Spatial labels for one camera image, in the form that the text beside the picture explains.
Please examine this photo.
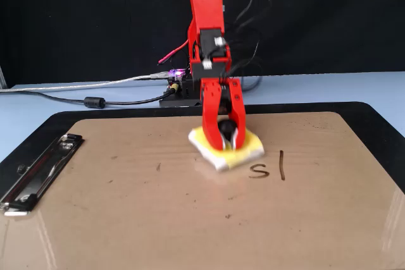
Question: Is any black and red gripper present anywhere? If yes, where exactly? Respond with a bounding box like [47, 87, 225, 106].
[191, 60, 247, 152]

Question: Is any yellow sponge with black knob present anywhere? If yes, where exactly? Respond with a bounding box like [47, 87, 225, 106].
[188, 119, 266, 173]

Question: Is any brown clipboard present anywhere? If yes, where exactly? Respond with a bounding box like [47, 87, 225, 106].
[0, 111, 405, 270]

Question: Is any black mat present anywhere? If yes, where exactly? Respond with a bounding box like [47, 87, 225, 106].
[0, 101, 405, 195]

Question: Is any metal clipboard clip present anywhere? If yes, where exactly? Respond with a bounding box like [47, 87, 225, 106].
[0, 133, 85, 218]

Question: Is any red wire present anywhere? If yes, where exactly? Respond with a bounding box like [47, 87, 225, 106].
[158, 39, 190, 64]

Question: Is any black power cable with ferrite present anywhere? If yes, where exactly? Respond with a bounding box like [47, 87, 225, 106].
[0, 90, 173, 109]

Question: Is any silver USB cable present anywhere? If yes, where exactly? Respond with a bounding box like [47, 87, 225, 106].
[0, 70, 170, 94]

